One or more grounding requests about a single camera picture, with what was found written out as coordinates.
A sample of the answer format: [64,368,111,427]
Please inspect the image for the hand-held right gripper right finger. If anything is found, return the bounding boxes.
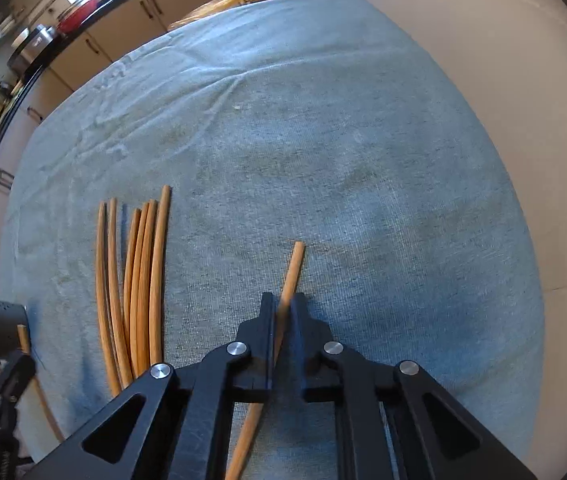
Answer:
[291,291,539,480]

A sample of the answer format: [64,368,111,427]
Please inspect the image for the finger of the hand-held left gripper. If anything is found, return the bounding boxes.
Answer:
[0,350,37,468]

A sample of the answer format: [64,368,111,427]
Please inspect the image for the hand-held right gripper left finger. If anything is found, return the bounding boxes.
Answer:
[23,291,276,480]

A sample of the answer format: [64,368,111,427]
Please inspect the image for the wooden chopstick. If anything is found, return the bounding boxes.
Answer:
[16,324,65,444]
[224,241,307,480]

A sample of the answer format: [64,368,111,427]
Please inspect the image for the bunch of wooden chopsticks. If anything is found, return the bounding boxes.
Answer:
[96,185,171,398]

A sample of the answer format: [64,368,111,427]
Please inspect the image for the blue-grey tablecloth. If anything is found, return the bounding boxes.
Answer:
[0,0,547,480]

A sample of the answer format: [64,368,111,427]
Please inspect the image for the black kitchen countertop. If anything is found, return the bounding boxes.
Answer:
[0,0,214,241]

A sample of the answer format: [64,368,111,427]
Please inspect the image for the silver rice cooker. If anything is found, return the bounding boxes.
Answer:
[7,24,61,73]

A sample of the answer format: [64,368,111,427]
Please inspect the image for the red basin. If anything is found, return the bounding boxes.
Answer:
[56,0,114,33]

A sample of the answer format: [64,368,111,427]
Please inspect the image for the beige kitchen base cabinets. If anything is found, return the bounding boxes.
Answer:
[0,0,244,273]

